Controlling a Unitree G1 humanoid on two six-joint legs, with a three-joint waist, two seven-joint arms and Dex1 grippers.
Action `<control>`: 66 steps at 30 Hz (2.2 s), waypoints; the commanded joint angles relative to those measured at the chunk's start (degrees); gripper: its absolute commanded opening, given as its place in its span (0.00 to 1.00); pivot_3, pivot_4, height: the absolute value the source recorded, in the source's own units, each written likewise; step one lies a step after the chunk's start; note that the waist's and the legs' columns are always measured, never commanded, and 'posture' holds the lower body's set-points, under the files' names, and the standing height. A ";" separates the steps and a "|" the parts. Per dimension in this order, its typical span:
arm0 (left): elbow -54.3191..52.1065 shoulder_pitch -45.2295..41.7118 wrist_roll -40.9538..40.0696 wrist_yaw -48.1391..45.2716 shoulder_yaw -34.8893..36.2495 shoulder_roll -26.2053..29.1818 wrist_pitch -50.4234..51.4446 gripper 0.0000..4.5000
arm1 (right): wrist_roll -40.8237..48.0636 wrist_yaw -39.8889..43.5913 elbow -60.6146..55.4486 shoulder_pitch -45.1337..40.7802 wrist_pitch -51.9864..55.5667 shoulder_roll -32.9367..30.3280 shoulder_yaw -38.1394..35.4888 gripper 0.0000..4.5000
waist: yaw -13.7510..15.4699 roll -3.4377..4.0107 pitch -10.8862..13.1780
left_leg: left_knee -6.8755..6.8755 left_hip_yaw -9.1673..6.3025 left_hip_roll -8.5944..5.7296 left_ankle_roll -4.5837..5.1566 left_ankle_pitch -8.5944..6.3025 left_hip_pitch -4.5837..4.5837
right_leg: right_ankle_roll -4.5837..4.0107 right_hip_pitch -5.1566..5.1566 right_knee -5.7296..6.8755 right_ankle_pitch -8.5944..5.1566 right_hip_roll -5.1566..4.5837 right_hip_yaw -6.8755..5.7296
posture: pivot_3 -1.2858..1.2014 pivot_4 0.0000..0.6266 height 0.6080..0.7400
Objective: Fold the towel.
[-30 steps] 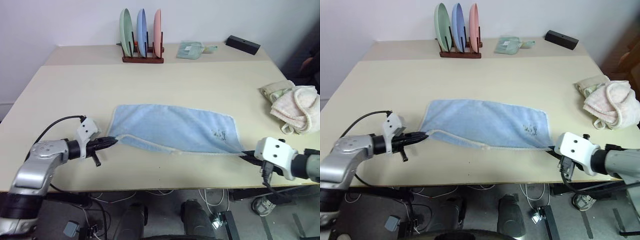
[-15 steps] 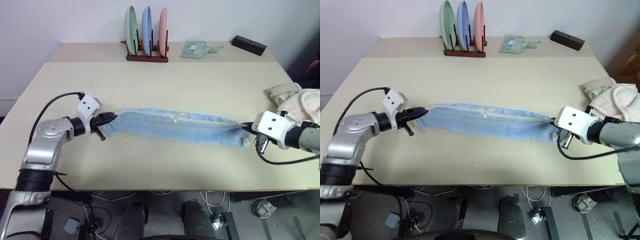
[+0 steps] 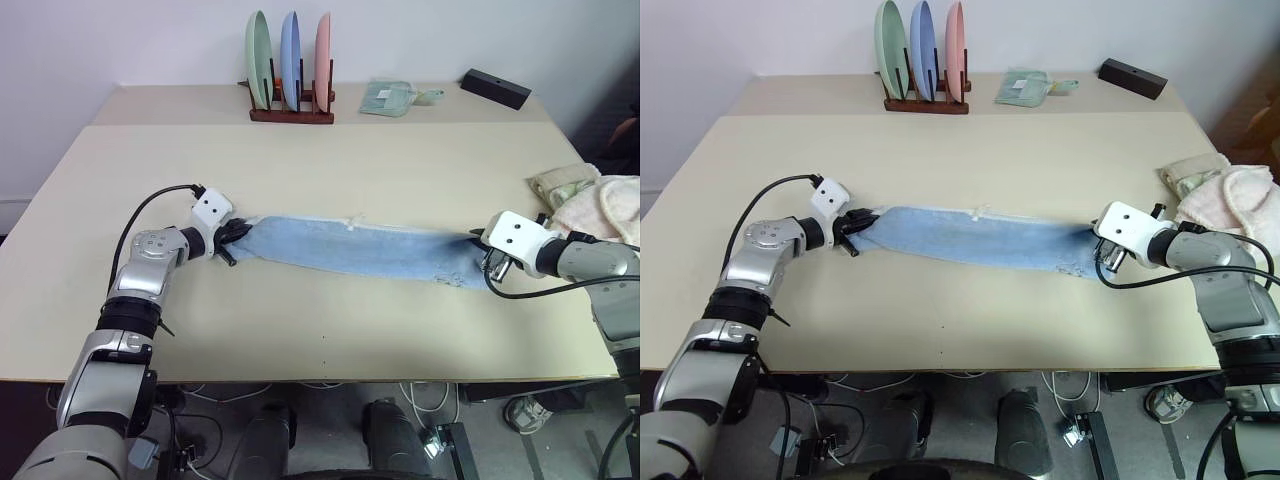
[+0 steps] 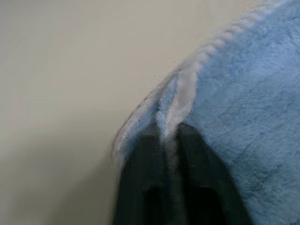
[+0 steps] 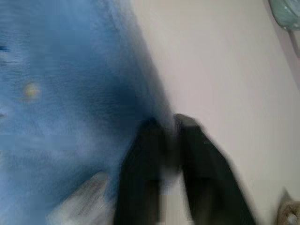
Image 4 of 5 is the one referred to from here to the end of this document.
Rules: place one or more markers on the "light blue fluffy towel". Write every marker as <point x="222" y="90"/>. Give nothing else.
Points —
<point x="253" y="98"/>

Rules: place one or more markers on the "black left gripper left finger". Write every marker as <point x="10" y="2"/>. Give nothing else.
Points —
<point x="136" y="178"/>

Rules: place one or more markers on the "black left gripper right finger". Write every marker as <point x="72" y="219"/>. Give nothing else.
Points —
<point x="201" y="178"/>

